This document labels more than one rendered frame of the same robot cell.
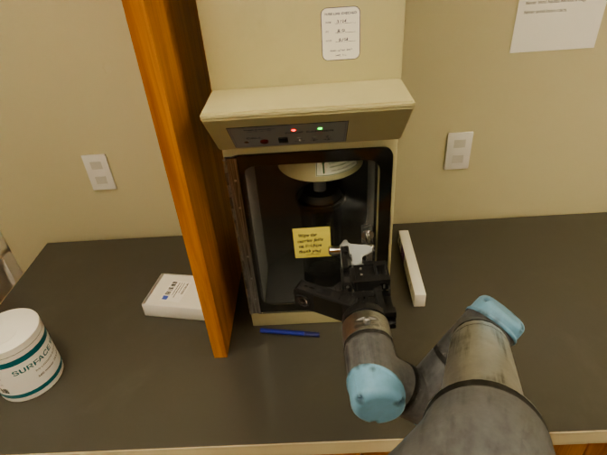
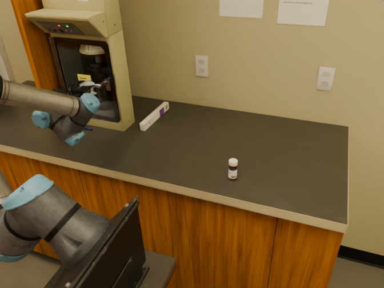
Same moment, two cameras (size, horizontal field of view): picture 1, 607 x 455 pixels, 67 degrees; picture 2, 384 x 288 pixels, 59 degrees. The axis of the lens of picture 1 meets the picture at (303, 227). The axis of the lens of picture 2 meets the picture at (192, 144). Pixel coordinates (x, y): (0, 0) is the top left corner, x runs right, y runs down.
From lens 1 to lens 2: 1.13 m
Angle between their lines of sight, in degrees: 17
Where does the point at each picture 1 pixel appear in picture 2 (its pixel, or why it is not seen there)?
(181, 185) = (26, 42)
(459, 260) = (182, 119)
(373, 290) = (77, 94)
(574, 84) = (256, 37)
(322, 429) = (61, 154)
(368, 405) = (34, 118)
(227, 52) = not seen: outside the picture
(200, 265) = (37, 79)
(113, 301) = not seen: hidden behind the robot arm
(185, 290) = not seen: hidden behind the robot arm
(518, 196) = (237, 99)
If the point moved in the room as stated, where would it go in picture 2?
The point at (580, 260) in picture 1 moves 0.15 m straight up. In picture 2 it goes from (238, 131) to (240, 104)
